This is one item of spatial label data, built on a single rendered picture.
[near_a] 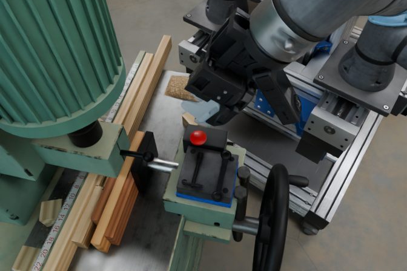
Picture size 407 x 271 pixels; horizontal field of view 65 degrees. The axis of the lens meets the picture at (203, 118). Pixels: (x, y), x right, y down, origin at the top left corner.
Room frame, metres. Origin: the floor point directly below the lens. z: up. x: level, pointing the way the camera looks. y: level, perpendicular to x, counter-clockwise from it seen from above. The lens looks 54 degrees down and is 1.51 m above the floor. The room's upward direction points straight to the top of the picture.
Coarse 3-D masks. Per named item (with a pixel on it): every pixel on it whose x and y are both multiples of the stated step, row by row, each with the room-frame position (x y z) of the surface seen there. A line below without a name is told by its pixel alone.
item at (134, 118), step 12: (168, 36) 0.69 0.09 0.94; (168, 48) 0.66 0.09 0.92; (156, 60) 0.59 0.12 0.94; (156, 72) 0.56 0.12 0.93; (144, 84) 0.51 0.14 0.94; (144, 96) 0.48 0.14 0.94; (132, 108) 0.44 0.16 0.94; (144, 108) 0.46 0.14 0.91; (132, 120) 0.41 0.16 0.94; (132, 132) 0.39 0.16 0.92; (84, 216) 0.19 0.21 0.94; (84, 228) 0.17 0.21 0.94; (72, 240) 0.15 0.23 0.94; (84, 240) 0.15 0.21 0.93
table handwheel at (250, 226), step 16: (272, 176) 0.33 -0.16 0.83; (288, 176) 0.28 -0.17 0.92; (272, 192) 0.31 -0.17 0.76; (288, 192) 0.24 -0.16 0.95; (288, 208) 0.21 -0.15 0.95; (240, 224) 0.21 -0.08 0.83; (256, 224) 0.21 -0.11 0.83; (272, 224) 0.18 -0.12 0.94; (256, 240) 0.22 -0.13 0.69; (272, 240) 0.15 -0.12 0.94; (256, 256) 0.18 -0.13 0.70; (272, 256) 0.13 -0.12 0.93
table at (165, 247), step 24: (168, 72) 0.59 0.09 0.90; (168, 96) 0.51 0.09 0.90; (144, 120) 0.43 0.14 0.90; (168, 120) 0.43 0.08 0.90; (168, 144) 0.37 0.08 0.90; (144, 192) 0.26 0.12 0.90; (144, 216) 0.21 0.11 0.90; (168, 216) 0.21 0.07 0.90; (144, 240) 0.16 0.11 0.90; (168, 240) 0.16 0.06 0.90; (216, 240) 0.18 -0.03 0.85; (72, 264) 0.12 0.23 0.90; (96, 264) 0.12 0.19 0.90; (120, 264) 0.12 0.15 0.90; (144, 264) 0.12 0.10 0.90; (168, 264) 0.12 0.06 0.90
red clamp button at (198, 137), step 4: (192, 132) 0.32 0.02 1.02; (196, 132) 0.32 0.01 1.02; (200, 132) 0.32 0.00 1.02; (204, 132) 0.32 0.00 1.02; (192, 136) 0.31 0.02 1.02; (196, 136) 0.31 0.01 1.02; (200, 136) 0.31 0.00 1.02; (204, 136) 0.31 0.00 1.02; (192, 140) 0.30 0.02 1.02; (196, 140) 0.30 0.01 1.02; (200, 140) 0.30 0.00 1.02; (204, 140) 0.30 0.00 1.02; (196, 144) 0.30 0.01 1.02; (200, 144) 0.30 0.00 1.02
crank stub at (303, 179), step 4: (292, 176) 0.31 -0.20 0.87; (296, 176) 0.31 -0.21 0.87; (300, 176) 0.31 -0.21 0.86; (292, 180) 0.30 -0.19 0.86; (296, 180) 0.30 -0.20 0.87; (300, 180) 0.30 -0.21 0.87; (304, 180) 0.30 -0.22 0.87; (308, 180) 0.30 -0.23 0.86; (292, 184) 0.29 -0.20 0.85; (296, 184) 0.29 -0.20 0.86; (300, 184) 0.29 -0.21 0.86; (304, 184) 0.29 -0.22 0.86
